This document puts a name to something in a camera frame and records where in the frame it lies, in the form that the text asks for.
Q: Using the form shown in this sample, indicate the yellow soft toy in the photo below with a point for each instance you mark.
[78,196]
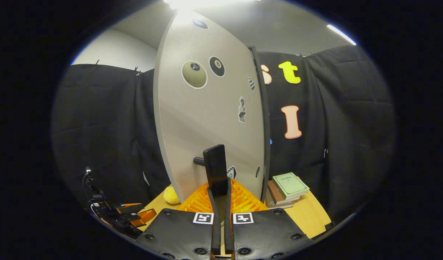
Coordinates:
[170,195]

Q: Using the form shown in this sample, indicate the brown book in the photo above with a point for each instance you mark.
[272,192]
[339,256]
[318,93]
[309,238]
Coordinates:
[273,193]

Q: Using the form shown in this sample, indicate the green book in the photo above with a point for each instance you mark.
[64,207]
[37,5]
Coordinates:
[290,185]

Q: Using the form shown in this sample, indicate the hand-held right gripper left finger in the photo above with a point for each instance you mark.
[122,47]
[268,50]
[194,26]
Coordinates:
[217,234]

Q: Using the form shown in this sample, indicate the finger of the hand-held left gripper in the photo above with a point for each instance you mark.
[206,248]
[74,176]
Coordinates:
[129,207]
[143,216]

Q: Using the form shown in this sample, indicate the black backdrop cloth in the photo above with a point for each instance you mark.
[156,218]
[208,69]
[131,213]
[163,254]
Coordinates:
[351,126]

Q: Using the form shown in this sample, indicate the narrow ceiling light panel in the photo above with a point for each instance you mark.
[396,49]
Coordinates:
[341,34]

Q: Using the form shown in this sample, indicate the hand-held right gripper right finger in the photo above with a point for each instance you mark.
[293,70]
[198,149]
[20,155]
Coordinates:
[227,231]

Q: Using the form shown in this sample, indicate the grey cabinet door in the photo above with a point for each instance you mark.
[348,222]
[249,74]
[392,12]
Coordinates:
[192,126]

